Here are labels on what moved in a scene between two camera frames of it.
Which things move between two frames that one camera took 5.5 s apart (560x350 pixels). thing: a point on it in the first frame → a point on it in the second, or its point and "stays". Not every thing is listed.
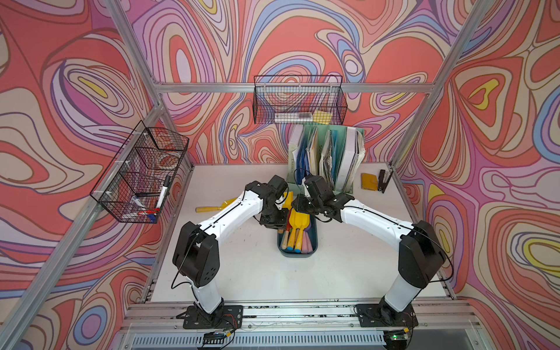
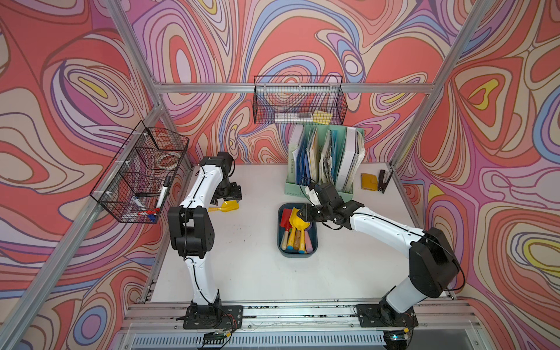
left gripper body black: [275, 218] → [227, 191]
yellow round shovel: [208, 208] stays
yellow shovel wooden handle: [289, 200] → [300, 224]
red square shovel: [288, 227] stays
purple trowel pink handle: [307, 245] stays
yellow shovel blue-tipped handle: [301, 222] stays
